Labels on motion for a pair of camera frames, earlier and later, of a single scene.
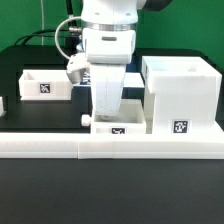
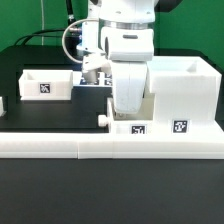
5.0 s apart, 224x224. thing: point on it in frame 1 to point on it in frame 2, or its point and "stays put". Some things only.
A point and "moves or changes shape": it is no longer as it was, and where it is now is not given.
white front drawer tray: [135, 117] moves or changes shape
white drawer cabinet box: [182, 95] stays put
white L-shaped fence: [88, 145] stays put
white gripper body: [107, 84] to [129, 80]
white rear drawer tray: [44, 84] stays put
